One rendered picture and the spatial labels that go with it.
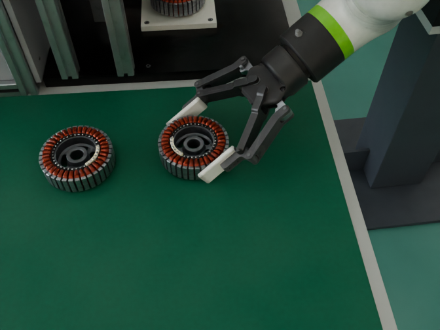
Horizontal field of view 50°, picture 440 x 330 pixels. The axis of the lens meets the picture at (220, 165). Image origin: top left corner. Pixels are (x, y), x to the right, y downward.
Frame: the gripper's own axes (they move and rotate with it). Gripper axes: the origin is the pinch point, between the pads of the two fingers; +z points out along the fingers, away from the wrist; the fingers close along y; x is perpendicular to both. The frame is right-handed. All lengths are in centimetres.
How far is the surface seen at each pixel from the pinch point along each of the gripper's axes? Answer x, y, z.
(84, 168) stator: 10.0, 2.3, 14.0
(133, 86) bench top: -0.4, 19.8, 3.7
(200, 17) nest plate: -6.6, 28.7, -13.9
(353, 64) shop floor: -120, 69, -53
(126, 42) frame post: 7.8, 20.2, -1.4
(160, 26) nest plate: -2.7, 30.0, -6.6
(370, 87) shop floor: -118, 55, -51
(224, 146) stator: -0.4, -3.4, -3.8
